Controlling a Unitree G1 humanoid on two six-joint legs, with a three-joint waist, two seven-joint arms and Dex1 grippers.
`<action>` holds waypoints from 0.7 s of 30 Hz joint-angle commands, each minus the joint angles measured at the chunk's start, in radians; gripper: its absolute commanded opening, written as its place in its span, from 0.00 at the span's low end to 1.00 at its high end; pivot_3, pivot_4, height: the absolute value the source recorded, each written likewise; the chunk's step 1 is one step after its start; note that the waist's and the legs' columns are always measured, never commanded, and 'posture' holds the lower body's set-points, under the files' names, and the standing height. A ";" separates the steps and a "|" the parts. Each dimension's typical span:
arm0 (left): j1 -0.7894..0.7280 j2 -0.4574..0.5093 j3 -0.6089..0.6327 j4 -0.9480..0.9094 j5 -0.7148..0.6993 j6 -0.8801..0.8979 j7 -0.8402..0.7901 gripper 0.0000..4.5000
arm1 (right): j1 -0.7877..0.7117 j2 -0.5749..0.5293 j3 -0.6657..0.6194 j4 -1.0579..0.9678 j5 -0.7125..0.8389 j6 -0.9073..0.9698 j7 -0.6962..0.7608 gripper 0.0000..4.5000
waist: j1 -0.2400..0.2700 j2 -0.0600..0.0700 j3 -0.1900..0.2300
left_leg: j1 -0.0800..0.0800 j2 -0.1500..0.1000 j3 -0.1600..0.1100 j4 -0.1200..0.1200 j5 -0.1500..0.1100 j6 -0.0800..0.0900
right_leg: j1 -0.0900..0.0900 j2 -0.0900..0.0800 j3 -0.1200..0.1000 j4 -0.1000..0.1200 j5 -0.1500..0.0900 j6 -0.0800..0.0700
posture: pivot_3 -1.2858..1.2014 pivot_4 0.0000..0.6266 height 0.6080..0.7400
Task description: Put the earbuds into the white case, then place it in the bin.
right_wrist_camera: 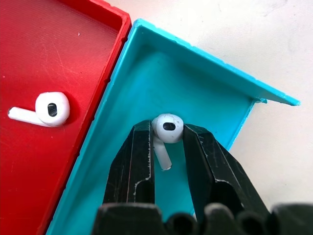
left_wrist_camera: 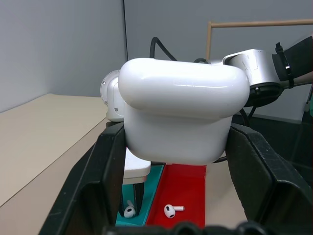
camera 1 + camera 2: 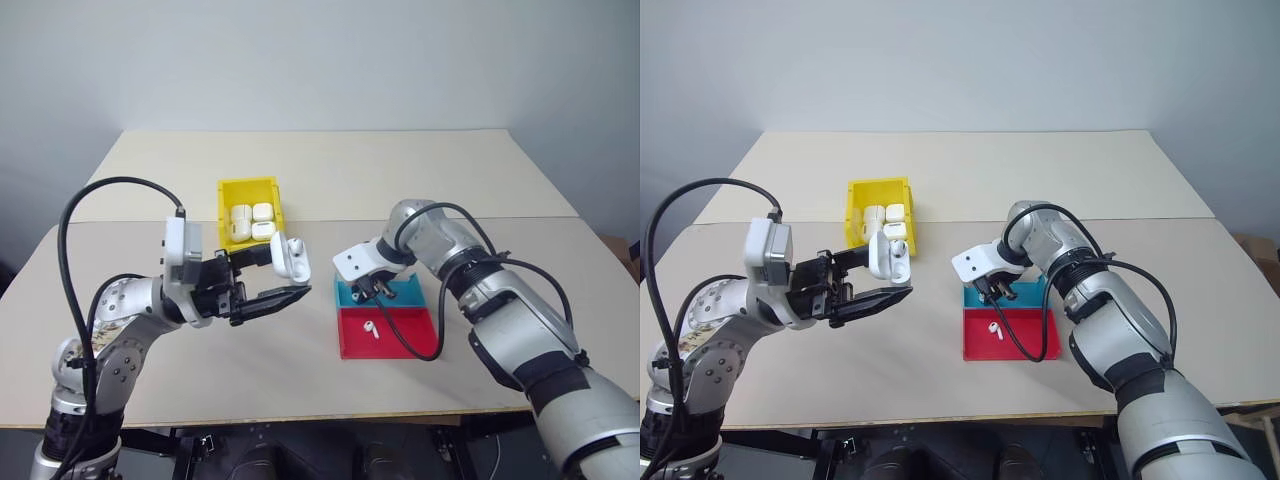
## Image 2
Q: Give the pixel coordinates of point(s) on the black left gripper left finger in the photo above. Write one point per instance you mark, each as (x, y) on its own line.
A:
(93, 186)

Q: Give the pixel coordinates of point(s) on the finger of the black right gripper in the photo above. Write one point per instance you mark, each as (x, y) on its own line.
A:
(139, 198)

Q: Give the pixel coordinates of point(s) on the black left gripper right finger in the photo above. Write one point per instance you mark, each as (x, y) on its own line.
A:
(264, 181)

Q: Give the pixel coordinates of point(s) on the white earbud charging case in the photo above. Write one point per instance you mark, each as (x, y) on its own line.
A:
(181, 107)

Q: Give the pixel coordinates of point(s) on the teal tray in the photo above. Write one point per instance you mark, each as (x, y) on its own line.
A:
(149, 188)

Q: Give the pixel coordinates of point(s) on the white earbud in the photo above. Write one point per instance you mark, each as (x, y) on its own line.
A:
(129, 211)
(170, 211)

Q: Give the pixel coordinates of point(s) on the red tray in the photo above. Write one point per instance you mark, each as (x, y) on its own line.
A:
(183, 188)

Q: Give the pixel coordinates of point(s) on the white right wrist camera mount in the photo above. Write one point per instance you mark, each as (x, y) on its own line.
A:
(112, 98)

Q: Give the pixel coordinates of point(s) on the wooden frame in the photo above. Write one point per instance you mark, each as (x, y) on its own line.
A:
(244, 24)

